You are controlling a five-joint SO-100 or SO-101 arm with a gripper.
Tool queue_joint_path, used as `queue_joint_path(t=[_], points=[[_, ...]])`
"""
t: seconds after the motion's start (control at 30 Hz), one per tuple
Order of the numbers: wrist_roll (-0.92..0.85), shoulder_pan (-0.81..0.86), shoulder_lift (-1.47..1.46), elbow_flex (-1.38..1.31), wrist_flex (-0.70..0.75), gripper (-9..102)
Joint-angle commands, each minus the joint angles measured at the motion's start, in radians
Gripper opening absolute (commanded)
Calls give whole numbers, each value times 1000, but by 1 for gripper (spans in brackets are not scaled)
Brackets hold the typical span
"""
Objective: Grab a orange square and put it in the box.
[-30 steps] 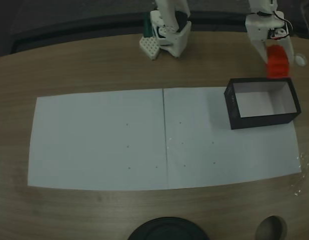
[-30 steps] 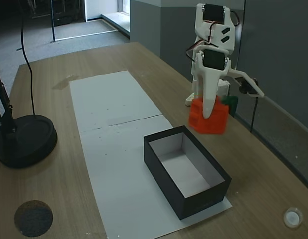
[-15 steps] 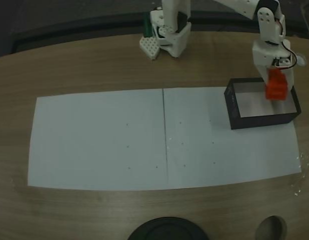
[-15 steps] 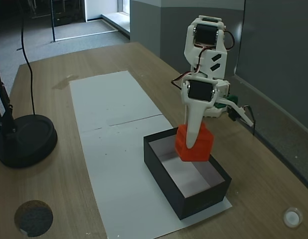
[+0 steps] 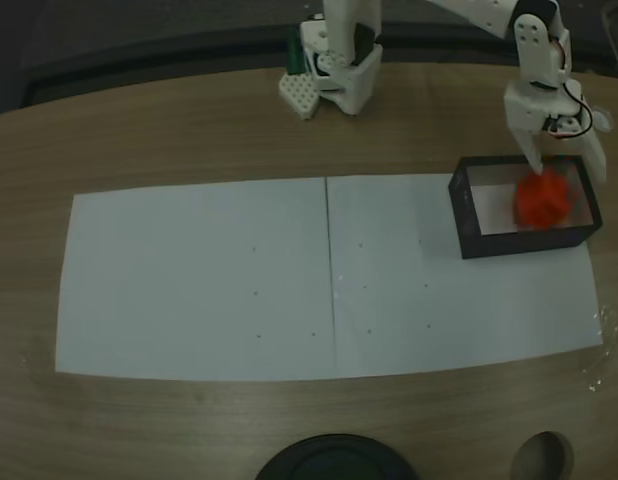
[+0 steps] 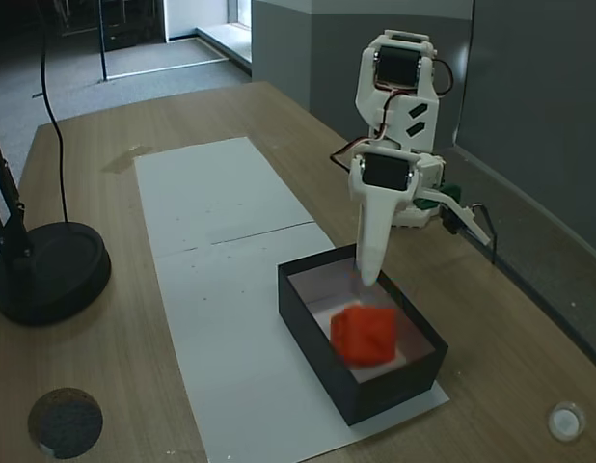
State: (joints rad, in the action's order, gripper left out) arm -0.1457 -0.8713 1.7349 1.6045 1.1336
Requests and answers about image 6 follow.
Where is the dark brown open box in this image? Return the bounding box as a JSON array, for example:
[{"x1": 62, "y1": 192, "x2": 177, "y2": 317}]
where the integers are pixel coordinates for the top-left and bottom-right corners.
[{"x1": 277, "y1": 243, "x2": 449, "y2": 427}]

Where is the round table cable hole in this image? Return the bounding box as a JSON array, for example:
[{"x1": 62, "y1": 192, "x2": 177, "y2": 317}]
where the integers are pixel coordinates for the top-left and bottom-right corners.
[{"x1": 27, "y1": 387, "x2": 105, "y2": 460}]

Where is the white paper sheet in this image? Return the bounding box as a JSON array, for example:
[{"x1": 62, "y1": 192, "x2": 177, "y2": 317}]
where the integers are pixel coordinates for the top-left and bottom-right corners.
[
  {"x1": 133, "y1": 136, "x2": 315, "y2": 259},
  {"x1": 152, "y1": 222, "x2": 451, "y2": 462}
]

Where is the small white round cap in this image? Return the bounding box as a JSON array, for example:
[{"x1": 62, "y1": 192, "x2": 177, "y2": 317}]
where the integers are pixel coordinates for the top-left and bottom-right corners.
[{"x1": 547, "y1": 400, "x2": 587, "y2": 442}]

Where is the clear tape strip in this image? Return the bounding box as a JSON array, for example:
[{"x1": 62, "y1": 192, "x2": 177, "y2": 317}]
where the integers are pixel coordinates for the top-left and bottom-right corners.
[{"x1": 101, "y1": 144, "x2": 153, "y2": 175}]

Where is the black lamp cable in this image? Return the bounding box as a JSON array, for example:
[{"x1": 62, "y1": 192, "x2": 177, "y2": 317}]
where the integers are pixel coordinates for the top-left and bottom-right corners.
[{"x1": 37, "y1": 0, "x2": 70, "y2": 226}]

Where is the green table clamp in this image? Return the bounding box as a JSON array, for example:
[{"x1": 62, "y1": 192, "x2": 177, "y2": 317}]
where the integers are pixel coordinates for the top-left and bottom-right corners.
[{"x1": 416, "y1": 182, "x2": 464, "y2": 211}]

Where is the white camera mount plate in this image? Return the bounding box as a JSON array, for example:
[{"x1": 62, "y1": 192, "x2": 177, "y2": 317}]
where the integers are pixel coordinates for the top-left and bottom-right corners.
[{"x1": 420, "y1": 190, "x2": 492, "y2": 243}]

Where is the orange cube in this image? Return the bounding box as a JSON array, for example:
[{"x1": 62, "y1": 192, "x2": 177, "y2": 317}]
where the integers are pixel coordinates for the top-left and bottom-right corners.
[{"x1": 329, "y1": 303, "x2": 399, "y2": 369}]

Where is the black vertical pole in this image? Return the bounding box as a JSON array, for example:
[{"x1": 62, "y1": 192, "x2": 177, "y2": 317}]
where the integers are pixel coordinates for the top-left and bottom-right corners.
[{"x1": 97, "y1": 0, "x2": 109, "y2": 81}]

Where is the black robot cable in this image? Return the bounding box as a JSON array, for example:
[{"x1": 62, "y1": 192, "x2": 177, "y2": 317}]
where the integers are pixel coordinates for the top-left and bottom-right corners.
[{"x1": 469, "y1": 204, "x2": 498, "y2": 265}]

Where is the black desk lamp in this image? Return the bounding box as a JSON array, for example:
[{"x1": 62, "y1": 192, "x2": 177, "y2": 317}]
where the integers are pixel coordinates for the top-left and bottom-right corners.
[{"x1": 0, "y1": 103, "x2": 112, "y2": 327}]

